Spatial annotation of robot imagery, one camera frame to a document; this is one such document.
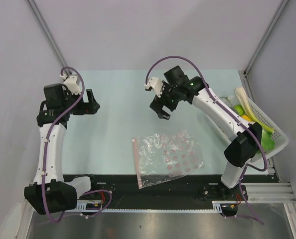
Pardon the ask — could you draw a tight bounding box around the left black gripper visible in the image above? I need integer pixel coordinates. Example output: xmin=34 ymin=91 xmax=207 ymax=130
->
xmin=62 ymin=89 xmax=99 ymax=116

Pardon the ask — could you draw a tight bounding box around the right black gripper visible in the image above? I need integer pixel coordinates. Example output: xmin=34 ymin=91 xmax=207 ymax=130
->
xmin=149 ymin=81 xmax=180 ymax=120

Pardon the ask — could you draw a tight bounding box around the clear pink zip top bag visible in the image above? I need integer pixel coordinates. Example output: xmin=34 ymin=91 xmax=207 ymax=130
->
xmin=132 ymin=130 xmax=204 ymax=189

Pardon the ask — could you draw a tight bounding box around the yellow bell pepper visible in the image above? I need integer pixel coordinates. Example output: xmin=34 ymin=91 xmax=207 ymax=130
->
xmin=241 ymin=115 xmax=252 ymax=122

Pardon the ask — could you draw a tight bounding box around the green lettuce cabbage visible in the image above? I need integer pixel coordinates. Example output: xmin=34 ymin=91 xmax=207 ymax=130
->
xmin=261 ymin=128 xmax=275 ymax=153

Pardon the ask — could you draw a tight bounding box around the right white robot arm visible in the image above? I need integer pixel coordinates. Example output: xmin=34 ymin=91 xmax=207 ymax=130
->
xmin=144 ymin=66 xmax=262 ymax=200

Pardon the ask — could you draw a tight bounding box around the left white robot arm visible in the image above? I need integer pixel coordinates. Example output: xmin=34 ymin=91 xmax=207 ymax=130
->
xmin=24 ymin=84 xmax=100 ymax=215

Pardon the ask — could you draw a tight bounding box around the green lime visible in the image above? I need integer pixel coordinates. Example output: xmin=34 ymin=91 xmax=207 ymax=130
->
xmin=233 ymin=105 xmax=245 ymax=116

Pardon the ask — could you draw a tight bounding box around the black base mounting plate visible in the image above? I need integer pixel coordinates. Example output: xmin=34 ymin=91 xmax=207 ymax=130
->
xmin=91 ymin=175 xmax=248 ymax=210

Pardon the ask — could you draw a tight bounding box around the white perforated plastic basket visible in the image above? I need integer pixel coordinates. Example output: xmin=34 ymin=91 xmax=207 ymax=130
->
xmin=206 ymin=95 xmax=289 ymax=163

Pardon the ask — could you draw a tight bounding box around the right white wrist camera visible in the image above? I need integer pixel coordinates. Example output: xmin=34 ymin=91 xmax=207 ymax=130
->
xmin=144 ymin=77 xmax=165 ymax=98

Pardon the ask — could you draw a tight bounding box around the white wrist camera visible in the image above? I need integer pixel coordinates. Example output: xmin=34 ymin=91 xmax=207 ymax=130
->
xmin=144 ymin=77 xmax=165 ymax=98
xmin=60 ymin=73 xmax=82 ymax=95

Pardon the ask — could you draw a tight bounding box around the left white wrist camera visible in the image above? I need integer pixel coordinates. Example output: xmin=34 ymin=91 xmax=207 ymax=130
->
xmin=60 ymin=73 xmax=82 ymax=95

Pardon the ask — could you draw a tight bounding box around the white slotted cable duct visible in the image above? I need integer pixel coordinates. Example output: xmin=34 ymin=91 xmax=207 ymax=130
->
xmin=75 ymin=200 xmax=238 ymax=214

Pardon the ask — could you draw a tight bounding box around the aluminium frame rail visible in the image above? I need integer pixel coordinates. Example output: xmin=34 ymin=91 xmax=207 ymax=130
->
xmin=243 ymin=183 xmax=296 ymax=204

